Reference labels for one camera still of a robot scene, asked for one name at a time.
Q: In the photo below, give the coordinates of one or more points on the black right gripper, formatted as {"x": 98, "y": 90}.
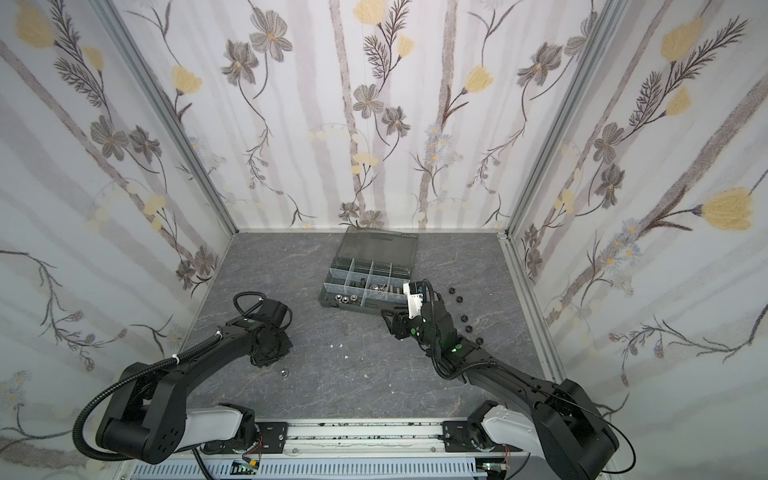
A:
{"x": 405, "y": 323}

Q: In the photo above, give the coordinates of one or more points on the white slotted cable duct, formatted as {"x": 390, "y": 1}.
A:
{"x": 354, "y": 468}

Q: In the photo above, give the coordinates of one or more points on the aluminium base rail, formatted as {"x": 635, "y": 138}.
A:
{"x": 387, "y": 435}

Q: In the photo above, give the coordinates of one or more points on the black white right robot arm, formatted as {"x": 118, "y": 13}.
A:
{"x": 556, "y": 421}

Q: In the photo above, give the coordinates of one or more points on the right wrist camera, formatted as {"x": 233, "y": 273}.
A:
{"x": 414, "y": 293}

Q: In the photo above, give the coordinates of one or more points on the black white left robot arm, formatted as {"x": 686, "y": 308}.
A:
{"x": 144, "y": 415}

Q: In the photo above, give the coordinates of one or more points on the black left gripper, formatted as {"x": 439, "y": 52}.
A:
{"x": 288, "y": 345}

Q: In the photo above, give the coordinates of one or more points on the green compartment organizer box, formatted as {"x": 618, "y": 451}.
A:
{"x": 369, "y": 271}

